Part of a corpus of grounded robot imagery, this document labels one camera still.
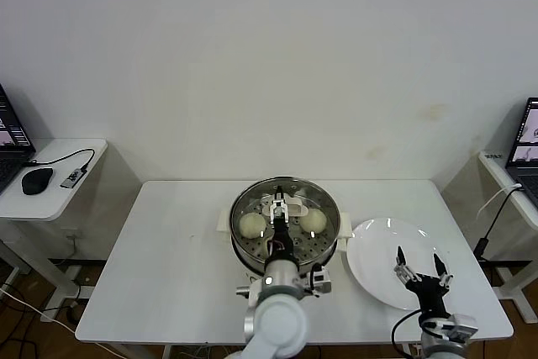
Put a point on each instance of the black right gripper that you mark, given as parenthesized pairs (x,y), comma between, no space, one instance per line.
(430,294)

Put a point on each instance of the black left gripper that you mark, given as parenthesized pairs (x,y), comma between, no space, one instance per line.
(282,241)

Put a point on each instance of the white steamed baozi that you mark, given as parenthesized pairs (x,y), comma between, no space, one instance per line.
(313,220)
(252,225)

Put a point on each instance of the glass pot lid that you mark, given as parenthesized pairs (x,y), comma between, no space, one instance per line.
(319,207)

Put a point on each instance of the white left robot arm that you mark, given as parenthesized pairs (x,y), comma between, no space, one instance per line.
(277,313)

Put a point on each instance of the perforated steel steamer basket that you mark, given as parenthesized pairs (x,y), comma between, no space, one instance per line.
(332,228)

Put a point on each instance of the white round plate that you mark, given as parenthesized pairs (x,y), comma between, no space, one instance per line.
(378,258)

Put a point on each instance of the grey laptop bright screen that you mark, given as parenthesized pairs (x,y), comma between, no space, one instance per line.
(525,136)

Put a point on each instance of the white side desk rounded corner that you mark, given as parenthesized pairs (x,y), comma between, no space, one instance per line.
(50,203)

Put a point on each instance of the black computer mouse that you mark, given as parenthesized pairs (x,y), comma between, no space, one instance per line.
(37,180)

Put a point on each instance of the black laptop dark screen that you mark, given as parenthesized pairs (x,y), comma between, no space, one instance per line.
(10,136)

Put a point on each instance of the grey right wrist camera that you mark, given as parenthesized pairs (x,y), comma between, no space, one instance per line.
(460,327)

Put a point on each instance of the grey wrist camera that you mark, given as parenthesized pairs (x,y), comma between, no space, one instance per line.
(460,327)
(321,279)

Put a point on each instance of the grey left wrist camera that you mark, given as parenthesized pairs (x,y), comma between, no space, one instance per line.
(321,279)

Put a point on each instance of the white wall socket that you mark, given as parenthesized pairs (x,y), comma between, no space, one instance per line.
(70,233)

